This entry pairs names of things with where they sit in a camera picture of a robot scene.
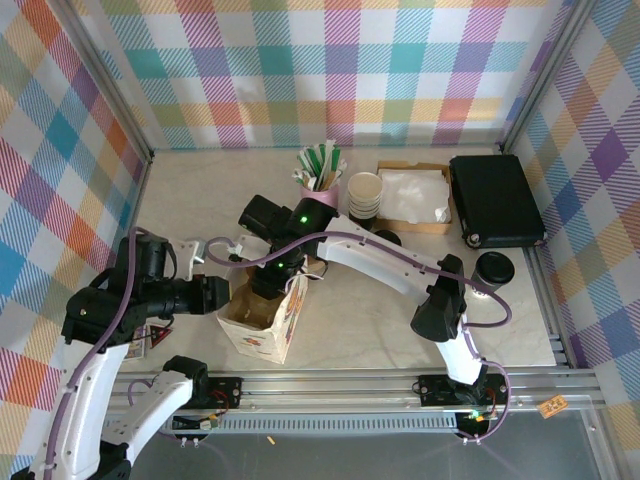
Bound white printed paper bag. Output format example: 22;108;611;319
215;269;329;365

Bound black lidded coffee cup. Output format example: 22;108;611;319
471;249;516;300

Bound black red triangle sticker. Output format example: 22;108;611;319
148;323;174;350

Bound pink straw canister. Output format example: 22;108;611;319
299;184;341;206

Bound colourful small card box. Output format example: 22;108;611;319
124;324;150;360

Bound stack of paper cups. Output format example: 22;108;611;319
347;172;384;232

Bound black yellow power connector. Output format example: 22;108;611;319
457;407;497;426
171;412;222;433

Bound stack of white napkins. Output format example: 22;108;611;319
378;167;453;225

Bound brown cardboard napkin tray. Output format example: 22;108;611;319
374;160;455;235

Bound black hard case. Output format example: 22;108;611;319
448;153;547;250

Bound orange sticker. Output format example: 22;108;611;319
538;394;569;420

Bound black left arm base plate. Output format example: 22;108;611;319
151;375;244;411

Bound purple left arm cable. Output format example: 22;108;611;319
29;227;201;480

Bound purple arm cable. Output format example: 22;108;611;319
29;227;201;480
205;230;514;446

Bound aluminium front rail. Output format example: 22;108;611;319
54;372;604;416

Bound grey slotted cable duct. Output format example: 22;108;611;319
164;413;464;436

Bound aluminium frame post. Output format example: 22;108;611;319
52;0;156;162
497;0;601;154

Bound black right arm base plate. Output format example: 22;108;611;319
417;372;511;407

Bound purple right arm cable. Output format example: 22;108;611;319
205;230;514;446

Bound aluminium side rail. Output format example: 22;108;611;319
522;247;571;369

